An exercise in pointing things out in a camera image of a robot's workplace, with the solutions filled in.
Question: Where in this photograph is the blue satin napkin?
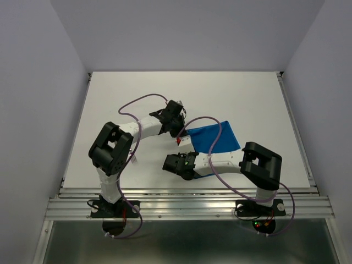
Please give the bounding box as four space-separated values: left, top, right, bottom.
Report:
187 121 243 179

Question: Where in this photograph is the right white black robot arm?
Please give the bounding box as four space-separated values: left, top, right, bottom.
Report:
162 142 282 215

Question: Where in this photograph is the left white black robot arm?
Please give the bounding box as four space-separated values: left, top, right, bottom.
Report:
87 100 184 218

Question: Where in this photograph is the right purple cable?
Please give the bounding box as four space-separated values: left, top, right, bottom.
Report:
177 117 296 238

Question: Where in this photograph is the silver fork black handle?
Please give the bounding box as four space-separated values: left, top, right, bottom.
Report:
129 149 137 163

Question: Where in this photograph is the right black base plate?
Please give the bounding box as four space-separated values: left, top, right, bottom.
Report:
235 199 286 218

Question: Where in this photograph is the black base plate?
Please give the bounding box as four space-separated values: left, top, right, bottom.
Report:
87 199 140 218
235 199 286 218

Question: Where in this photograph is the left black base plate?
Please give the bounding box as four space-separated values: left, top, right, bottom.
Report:
87 199 140 218

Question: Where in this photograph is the aluminium frame rail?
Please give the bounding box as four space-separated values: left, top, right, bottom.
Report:
32 71 342 264

